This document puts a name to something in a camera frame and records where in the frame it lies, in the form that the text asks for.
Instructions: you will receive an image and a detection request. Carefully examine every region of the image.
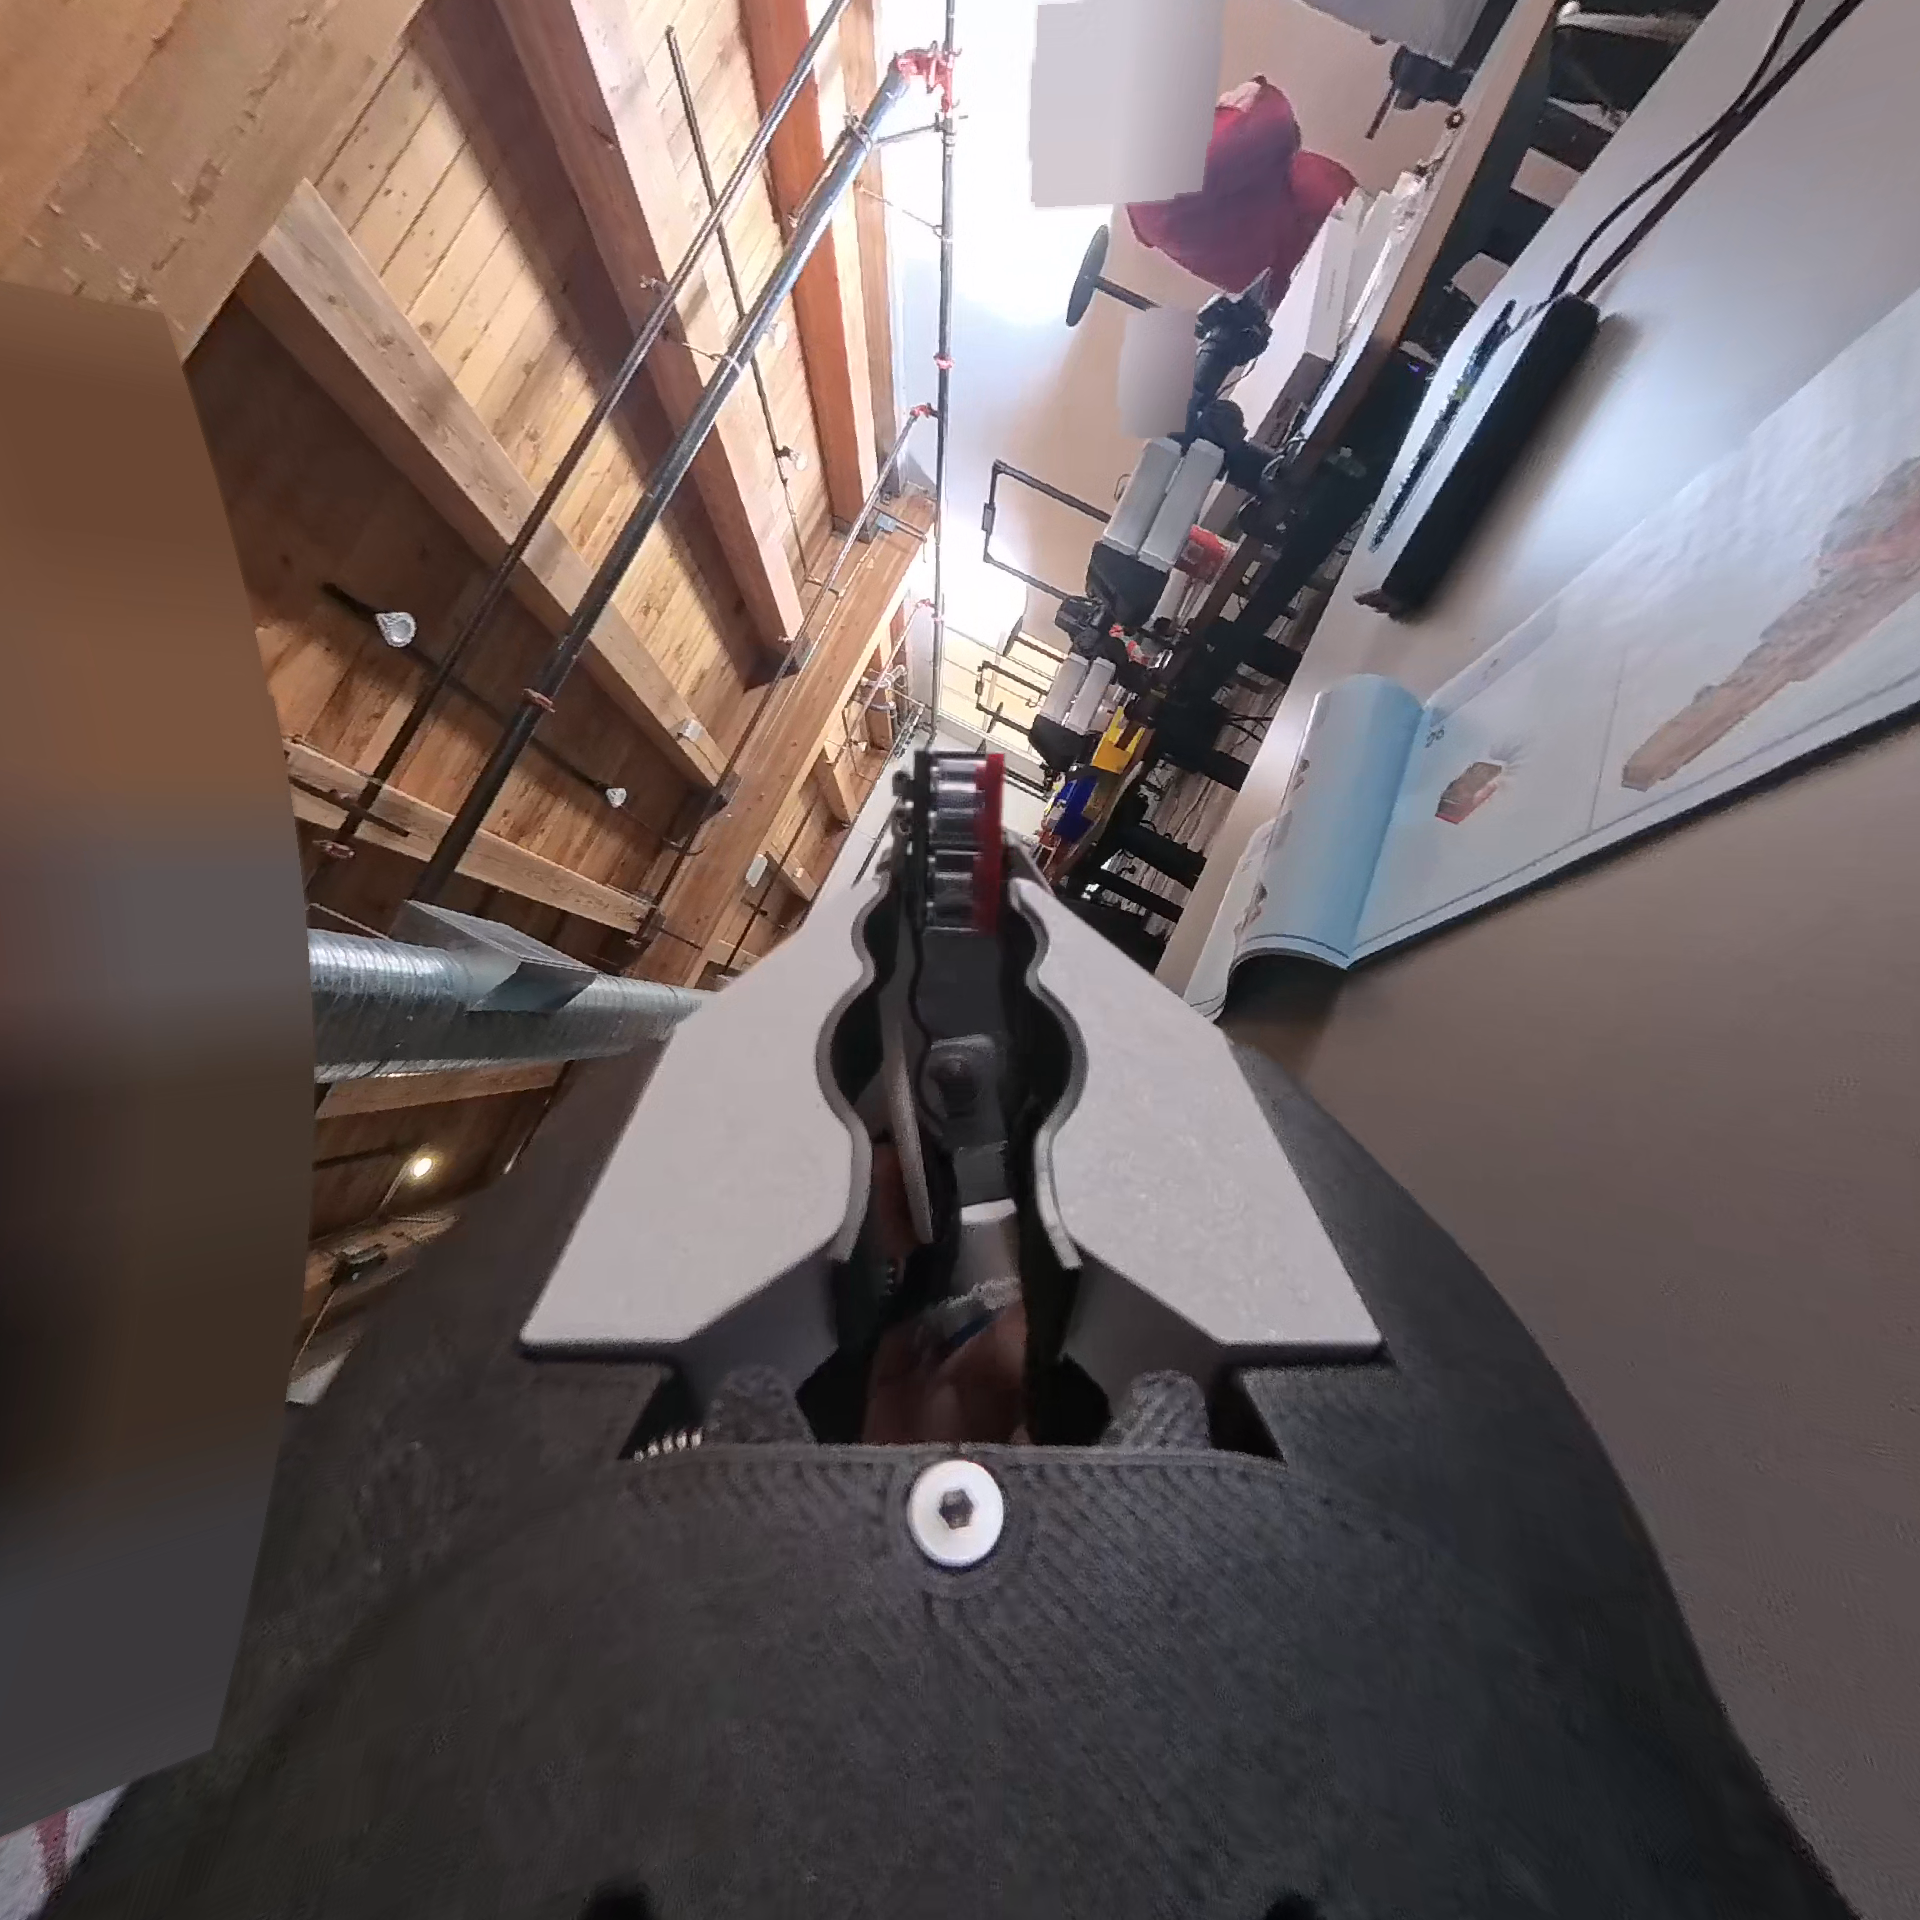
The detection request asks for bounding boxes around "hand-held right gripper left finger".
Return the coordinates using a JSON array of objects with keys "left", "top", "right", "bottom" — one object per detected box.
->
[{"left": 516, "top": 875, "right": 901, "bottom": 1416}]

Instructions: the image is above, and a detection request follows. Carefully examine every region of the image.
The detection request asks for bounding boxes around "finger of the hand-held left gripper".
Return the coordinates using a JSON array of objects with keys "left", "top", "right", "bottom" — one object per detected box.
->
[{"left": 876, "top": 1034, "right": 941, "bottom": 1247}]

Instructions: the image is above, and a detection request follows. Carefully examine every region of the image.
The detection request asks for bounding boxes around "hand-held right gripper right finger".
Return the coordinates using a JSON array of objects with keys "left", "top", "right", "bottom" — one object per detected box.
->
[{"left": 1004, "top": 875, "right": 1386, "bottom": 1417}]

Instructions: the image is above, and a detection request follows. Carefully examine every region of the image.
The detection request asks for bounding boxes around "black and red brick assembly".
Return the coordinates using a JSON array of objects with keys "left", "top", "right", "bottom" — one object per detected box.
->
[{"left": 893, "top": 745, "right": 1009, "bottom": 940}]

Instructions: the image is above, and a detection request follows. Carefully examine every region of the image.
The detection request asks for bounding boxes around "grey desk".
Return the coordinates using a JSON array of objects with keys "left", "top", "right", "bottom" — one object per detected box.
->
[{"left": 1183, "top": 0, "right": 1920, "bottom": 1920}]

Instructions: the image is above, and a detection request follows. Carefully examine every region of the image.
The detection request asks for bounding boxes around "person's left hand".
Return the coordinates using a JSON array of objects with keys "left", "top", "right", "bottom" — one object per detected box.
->
[{"left": 857, "top": 1169, "right": 1056, "bottom": 1446}]

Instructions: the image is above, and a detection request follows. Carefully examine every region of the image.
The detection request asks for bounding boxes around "open brick instruction booklet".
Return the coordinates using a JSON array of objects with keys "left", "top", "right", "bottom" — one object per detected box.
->
[{"left": 1182, "top": 275, "right": 1920, "bottom": 1029}]

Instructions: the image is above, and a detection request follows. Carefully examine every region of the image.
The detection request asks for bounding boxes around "ceiling pipe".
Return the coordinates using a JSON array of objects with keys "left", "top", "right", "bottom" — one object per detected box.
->
[{"left": 431, "top": 59, "right": 920, "bottom": 906}]

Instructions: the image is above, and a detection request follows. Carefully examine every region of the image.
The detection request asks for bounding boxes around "black power bank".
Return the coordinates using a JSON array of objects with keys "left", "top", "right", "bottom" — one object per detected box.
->
[{"left": 1373, "top": 292, "right": 1601, "bottom": 621}]

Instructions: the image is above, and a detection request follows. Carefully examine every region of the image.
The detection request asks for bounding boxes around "stack of white boxes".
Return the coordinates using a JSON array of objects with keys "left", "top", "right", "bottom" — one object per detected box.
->
[{"left": 1274, "top": 172, "right": 1449, "bottom": 400}]

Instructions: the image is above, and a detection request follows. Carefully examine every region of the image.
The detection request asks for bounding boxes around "grey printed cloth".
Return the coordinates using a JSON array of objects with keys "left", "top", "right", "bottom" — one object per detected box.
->
[{"left": 0, "top": 1784, "right": 133, "bottom": 1920}]

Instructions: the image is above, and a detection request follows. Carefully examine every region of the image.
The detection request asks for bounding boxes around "silver air duct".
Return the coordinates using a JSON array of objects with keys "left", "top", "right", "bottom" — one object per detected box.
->
[{"left": 305, "top": 896, "right": 709, "bottom": 1086}]

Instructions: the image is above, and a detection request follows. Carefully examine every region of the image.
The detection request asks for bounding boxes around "black cable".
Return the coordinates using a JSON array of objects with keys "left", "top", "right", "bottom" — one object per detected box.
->
[{"left": 1560, "top": 0, "right": 1823, "bottom": 310}]

